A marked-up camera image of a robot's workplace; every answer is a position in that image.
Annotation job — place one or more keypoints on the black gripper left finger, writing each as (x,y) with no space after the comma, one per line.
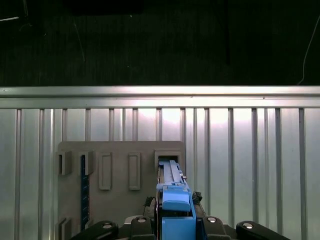
(140,230)

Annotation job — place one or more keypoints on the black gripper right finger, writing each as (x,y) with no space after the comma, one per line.
(213,230)

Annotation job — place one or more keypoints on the hard disk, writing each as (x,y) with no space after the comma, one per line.
(177,197)

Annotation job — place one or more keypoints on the grey parts rack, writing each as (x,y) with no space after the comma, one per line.
(120,205)

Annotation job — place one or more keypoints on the blue RAM stick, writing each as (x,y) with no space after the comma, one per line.
(85,190)

